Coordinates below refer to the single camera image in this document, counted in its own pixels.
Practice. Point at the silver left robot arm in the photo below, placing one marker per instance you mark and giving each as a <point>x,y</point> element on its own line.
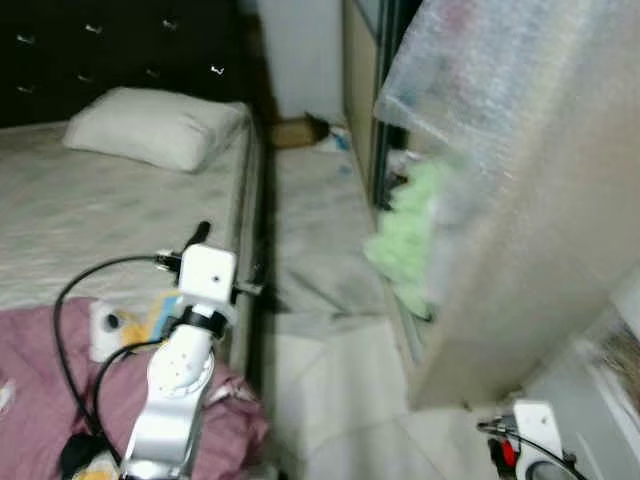
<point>170,400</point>

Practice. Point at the beige glass wardrobe sliding door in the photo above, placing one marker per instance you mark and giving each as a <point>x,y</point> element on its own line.
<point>360,80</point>

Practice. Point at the pink cartoon print blanket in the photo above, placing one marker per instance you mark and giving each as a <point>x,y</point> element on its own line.
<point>40,380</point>

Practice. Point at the yellow blue children's book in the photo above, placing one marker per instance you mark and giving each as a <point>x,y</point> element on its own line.
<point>165,315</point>

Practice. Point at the white pillow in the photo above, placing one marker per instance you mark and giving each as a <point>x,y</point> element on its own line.
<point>150,130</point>

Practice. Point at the white quilted mattress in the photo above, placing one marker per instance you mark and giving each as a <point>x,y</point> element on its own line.
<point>90,210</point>

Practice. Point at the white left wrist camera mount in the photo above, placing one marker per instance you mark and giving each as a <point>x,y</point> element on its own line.
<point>207,272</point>

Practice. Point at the pale green cloth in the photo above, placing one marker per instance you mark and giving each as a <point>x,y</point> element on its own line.
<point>410,240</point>

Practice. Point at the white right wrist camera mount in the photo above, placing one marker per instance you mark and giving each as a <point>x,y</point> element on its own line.
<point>538,425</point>

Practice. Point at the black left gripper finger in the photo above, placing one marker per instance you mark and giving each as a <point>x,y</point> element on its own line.
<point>198,235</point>
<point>258,278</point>

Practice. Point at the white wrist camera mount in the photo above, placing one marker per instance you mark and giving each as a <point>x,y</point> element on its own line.
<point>538,425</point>
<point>207,272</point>

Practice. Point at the white plush toy red patch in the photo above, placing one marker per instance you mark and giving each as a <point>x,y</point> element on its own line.
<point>90,465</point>

